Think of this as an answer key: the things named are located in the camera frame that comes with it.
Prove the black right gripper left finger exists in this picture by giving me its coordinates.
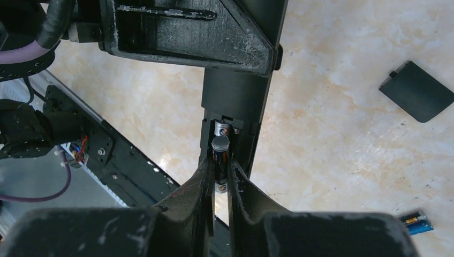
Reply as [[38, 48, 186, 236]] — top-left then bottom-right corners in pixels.
[[1, 158, 215, 256]]

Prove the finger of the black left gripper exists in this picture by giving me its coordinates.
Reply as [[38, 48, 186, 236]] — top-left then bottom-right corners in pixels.
[[100, 1, 283, 77]]

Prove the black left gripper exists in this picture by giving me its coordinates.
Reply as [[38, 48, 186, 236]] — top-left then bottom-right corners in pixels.
[[1, 1, 103, 82]]

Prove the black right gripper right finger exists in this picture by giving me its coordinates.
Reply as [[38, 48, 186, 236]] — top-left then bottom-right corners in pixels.
[[228, 160, 419, 256]]

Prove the black remote control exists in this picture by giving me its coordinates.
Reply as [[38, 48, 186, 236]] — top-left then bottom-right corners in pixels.
[[199, 1, 287, 177]]

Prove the black battery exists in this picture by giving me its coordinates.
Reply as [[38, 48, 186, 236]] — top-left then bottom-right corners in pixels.
[[211, 136, 230, 194]]

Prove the black battery cover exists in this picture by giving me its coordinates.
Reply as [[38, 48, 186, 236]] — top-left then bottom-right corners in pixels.
[[379, 61, 453, 123]]

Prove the blue battery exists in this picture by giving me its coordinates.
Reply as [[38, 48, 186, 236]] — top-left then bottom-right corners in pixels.
[[398, 209, 434, 236]]

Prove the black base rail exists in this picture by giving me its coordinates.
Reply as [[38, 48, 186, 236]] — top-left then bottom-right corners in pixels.
[[0, 71, 228, 257]]

